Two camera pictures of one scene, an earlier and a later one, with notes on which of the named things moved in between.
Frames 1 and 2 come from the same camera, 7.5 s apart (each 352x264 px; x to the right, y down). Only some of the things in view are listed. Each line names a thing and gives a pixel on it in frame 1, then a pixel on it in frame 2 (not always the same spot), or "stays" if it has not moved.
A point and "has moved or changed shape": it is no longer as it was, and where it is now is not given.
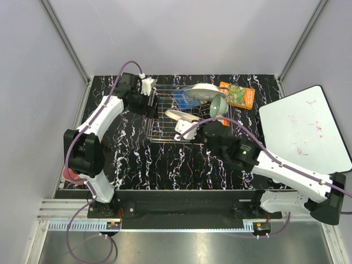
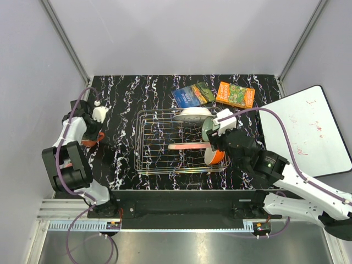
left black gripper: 149,111 to 93,136
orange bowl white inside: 225,122 has moved or changed shape
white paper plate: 204,91 to 193,115
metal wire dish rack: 175,99 to 171,140
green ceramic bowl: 218,106 has moved or changed shape
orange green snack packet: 238,95 stays
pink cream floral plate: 178,115 to 189,145
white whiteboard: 301,131 stays
